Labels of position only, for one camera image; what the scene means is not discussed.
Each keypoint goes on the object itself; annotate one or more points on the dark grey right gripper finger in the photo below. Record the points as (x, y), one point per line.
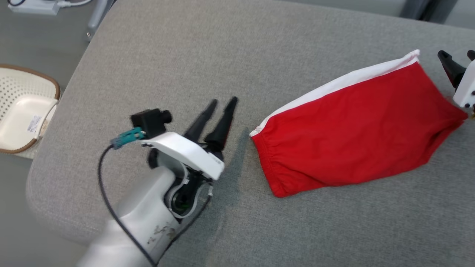
(453, 70)
(471, 55)

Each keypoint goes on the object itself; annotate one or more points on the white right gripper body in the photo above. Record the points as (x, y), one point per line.
(468, 89)

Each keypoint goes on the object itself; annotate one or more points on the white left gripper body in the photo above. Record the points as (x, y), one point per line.
(189, 155)

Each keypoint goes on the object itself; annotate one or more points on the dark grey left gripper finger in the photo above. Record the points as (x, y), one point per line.
(202, 120)
(222, 126)

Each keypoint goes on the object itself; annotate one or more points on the red shorts with white trim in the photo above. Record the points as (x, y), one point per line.
(352, 129)

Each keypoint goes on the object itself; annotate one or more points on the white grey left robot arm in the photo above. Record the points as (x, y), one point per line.
(137, 218)

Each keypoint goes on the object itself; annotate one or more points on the cream perforated laundry basket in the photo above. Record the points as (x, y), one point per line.
(22, 111)

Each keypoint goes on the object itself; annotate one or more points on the white power strips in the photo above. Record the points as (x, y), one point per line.
(74, 3)

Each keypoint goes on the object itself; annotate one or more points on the white power strip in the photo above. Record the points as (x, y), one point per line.
(33, 7)

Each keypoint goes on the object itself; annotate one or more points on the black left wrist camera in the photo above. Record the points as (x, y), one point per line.
(148, 122)

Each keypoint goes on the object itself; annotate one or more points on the teal left camera connector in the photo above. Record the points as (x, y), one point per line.
(128, 137)

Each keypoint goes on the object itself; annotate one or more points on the grey partition joint post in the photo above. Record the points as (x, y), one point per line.
(415, 7)

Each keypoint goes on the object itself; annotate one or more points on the grey table frame leg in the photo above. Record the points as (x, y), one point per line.
(97, 22)

